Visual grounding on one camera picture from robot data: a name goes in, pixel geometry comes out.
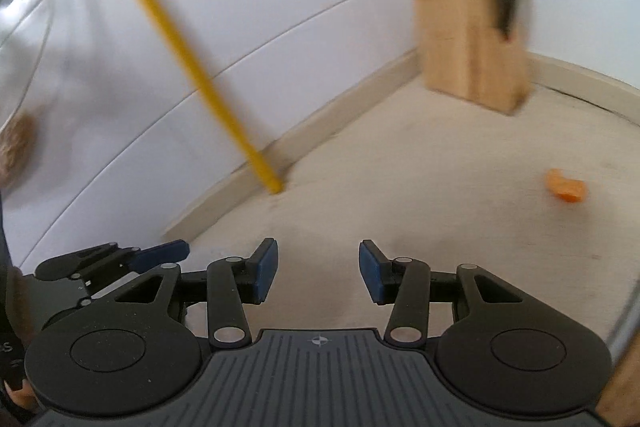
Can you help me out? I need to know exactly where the person's left hand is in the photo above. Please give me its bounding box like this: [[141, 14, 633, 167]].
[[4, 379, 38, 412]]

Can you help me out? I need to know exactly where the yellow pipe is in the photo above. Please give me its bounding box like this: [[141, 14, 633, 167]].
[[137, 0, 284, 194]]

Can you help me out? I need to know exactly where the hanging bag of grains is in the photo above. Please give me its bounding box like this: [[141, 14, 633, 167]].
[[0, 112, 38, 190]]

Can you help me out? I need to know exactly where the small orange peel scrap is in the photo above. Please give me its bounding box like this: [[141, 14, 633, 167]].
[[544, 169, 588, 202]]

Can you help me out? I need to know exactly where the wooden knife block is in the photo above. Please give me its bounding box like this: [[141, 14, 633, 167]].
[[413, 0, 530, 115]]

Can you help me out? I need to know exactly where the wooden cutting board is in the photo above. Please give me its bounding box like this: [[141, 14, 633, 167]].
[[597, 334, 640, 427]]

